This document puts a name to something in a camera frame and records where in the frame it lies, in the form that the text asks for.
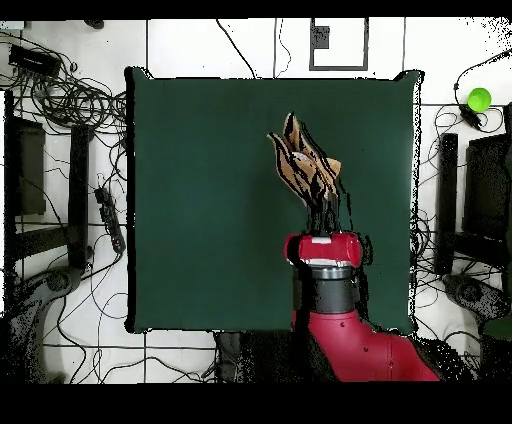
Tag black cable tangle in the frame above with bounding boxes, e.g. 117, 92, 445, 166
0, 31, 128, 137

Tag tan terry towel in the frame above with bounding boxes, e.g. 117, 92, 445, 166
266, 111, 344, 210

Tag black power adapter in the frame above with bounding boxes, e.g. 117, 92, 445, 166
459, 104, 484, 130

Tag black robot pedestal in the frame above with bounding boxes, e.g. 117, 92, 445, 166
215, 331, 313, 383

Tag thin black cable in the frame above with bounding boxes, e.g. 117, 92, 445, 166
272, 17, 292, 80

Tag black electronics box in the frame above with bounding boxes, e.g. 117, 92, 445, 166
7, 43, 62, 77

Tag black flat panel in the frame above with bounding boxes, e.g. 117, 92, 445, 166
14, 117, 48, 217
462, 133, 512, 241

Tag long black cable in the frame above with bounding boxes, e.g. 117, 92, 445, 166
215, 17, 258, 80

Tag black power strip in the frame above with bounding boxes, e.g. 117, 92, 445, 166
93, 186, 127, 255

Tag black upright bar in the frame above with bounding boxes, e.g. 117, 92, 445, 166
66, 124, 92, 270
435, 132, 460, 276

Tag dark green table cloth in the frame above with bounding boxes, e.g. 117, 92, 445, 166
124, 65, 425, 334

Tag bright green ball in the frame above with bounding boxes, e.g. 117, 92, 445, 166
466, 86, 493, 113

